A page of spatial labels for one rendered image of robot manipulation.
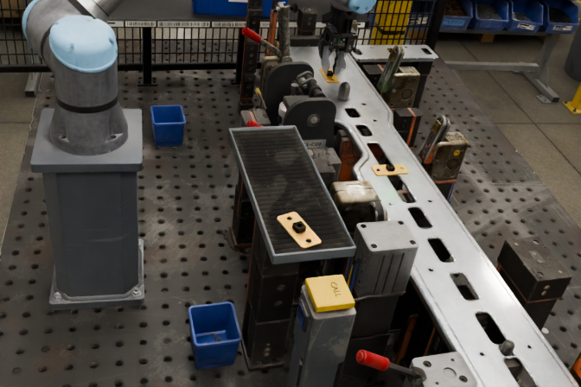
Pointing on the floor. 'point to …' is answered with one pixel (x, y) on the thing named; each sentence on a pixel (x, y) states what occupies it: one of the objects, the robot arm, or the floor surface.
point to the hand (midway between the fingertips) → (329, 68)
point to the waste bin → (575, 56)
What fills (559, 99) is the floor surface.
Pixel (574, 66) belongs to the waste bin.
